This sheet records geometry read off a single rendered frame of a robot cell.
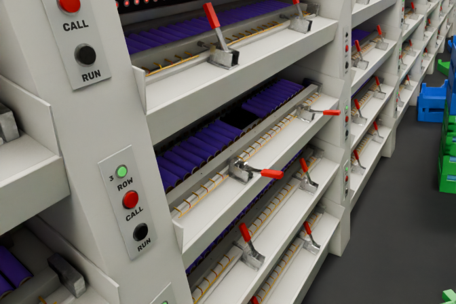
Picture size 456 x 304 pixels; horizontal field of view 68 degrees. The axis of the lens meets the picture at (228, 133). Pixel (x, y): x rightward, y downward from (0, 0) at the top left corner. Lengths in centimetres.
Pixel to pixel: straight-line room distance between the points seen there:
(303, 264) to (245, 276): 31
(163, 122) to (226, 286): 37
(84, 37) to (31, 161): 11
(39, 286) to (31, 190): 15
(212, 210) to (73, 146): 26
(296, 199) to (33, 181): 63
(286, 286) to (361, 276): 32
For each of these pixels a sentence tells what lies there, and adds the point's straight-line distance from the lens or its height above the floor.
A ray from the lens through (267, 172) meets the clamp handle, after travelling 53.
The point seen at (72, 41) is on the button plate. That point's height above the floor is 82.
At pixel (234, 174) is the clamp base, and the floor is 55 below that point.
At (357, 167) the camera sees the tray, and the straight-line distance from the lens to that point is 130.
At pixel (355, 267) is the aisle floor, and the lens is 118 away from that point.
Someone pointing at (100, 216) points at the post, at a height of 66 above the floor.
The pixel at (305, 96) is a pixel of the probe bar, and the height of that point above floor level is 58.
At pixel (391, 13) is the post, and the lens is 156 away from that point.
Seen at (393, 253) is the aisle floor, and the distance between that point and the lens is 124.
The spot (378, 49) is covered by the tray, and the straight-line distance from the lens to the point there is 140.
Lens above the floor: 84
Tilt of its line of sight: 24 degrees down
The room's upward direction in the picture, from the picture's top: 9 degrees counter-clockwise
